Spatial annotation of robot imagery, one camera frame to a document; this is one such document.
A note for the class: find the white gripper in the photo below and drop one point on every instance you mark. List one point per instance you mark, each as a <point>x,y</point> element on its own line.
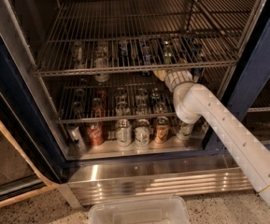
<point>178,78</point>

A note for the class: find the green soda can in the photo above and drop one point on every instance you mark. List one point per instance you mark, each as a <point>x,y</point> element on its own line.
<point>167,52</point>

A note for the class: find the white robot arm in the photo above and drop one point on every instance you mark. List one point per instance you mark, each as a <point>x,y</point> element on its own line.
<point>193,101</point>

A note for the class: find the blue striped can right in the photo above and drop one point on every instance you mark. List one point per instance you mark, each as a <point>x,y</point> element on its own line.
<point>196,57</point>

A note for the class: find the dark blue can middle shelf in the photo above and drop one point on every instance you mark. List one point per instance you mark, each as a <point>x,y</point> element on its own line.
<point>123,49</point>

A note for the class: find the orange brown can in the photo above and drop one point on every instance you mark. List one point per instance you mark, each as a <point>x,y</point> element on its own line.
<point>161,130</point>

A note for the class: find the white red can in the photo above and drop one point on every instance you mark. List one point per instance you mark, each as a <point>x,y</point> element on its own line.
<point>142,132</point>

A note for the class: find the white green tilted can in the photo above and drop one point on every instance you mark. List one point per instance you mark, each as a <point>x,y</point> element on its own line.
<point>184,130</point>

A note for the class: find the white can middle shelf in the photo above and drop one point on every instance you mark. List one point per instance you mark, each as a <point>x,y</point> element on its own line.
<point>100,60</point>

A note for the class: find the stainless steel commercial fridge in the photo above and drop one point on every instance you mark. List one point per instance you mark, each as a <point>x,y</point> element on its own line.
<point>110,172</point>

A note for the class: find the red cola can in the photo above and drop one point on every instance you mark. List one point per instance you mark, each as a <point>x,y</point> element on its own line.
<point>95,133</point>

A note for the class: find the silver can middle left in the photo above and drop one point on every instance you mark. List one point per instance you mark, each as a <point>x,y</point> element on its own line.
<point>77,52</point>

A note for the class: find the silver blue can bottom shelf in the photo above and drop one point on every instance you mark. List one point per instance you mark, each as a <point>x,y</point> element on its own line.
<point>75,134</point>

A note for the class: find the glass fridge door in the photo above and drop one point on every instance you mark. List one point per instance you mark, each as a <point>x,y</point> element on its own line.
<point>20,177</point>

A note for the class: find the clear plastic bin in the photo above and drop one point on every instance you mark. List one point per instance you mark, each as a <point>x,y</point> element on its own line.
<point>156,210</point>

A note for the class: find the middle wire fridge shelf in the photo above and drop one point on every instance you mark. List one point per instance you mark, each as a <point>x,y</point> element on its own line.
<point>83,97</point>

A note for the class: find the wire fridge shelf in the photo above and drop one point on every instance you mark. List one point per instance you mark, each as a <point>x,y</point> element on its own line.
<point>215,24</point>
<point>83,97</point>

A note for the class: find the upper wire fridge shelf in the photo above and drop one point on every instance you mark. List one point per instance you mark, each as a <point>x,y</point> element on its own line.
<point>215,24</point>

